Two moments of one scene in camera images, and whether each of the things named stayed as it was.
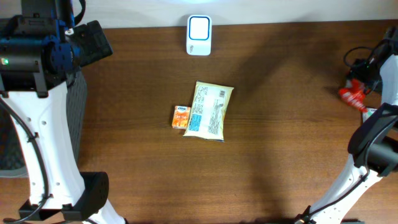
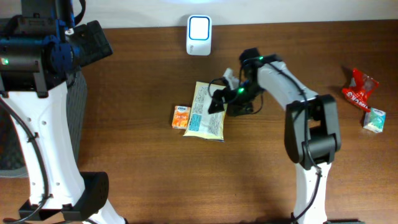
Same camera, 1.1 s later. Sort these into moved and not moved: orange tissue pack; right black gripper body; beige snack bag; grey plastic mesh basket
Moved: right black gripper body
Not moved: grey plastic mesh basket; orange tissue pack; beige snack bag
